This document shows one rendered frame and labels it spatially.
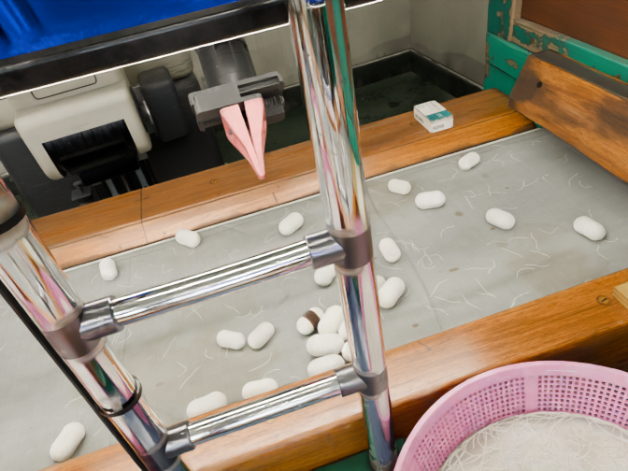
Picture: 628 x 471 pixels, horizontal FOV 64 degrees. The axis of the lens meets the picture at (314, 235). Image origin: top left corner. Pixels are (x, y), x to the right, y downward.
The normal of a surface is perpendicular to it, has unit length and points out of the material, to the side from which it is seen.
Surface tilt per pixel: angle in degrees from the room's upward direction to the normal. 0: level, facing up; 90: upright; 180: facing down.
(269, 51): 90
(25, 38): 58
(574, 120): 67
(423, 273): 0
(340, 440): 90
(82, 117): 98
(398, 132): 0
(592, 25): 89
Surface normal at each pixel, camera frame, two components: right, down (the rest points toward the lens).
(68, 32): 0.15, 0.07
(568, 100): -0.94, -0.02
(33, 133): 0.36, 0.65
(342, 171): 0.12, 0.61
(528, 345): -0.16, -0.76
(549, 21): -0.95, 0.29
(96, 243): 0.07, -0.14
